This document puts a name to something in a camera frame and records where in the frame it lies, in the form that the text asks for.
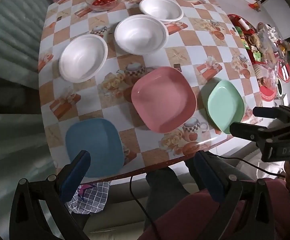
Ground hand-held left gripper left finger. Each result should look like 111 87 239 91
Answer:
9 150 91 240

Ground corrugated metal shutter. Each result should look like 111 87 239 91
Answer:
0 0 51 167

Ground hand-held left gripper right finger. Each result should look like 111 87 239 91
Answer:
194 151 277 240

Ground black cable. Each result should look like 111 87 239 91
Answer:
210 155 287 177
129 176 162 240

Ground green square plate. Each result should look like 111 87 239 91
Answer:
207 79 245 135

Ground pink square plate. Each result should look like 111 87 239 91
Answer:
131 67 197 133

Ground person's maroon clothing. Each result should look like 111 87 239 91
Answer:
137 177 290 240

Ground person's dark trousers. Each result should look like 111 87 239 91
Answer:
145 152 255 230

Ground blue square plate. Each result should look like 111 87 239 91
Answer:
65 118 124 178

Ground checkered printed tablecloth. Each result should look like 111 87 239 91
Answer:
38 0 263 180

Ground blue checked cloth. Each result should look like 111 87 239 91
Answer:
67 181 110 214

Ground white foam bowl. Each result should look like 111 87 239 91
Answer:
139 0 184 22
114 14 169 55
59 34 108 83

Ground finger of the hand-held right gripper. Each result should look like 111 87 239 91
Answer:
229 122 270 146
253 106 290 121

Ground beige sofa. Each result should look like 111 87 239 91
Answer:
80 142 288 235

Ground clutter of wrapped goods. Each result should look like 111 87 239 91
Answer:
245 22 290 90

